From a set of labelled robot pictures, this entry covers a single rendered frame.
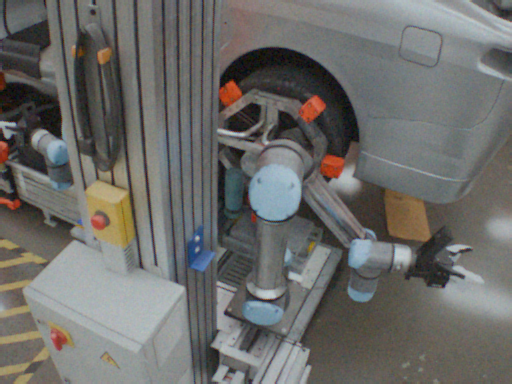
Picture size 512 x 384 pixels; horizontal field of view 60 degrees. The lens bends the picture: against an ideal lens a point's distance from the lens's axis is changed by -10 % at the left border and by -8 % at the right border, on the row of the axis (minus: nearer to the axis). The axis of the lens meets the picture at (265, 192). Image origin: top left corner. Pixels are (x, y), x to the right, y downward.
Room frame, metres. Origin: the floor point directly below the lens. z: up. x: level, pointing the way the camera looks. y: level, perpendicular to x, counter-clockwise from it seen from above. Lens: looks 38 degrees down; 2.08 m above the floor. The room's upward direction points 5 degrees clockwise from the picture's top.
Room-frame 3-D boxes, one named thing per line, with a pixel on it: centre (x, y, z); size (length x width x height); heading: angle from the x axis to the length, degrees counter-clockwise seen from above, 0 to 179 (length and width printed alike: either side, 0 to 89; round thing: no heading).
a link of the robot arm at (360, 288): (0.91, -0.29, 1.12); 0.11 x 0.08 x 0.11; 175
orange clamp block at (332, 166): (1.83, -0.29, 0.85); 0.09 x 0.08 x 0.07; 68
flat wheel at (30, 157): (2.63, 1.42, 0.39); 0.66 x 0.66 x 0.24
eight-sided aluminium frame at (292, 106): (1.95, 0.00, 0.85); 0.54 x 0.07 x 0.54; 68
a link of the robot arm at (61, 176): (1.27, 0.71, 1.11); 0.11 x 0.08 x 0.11; 146
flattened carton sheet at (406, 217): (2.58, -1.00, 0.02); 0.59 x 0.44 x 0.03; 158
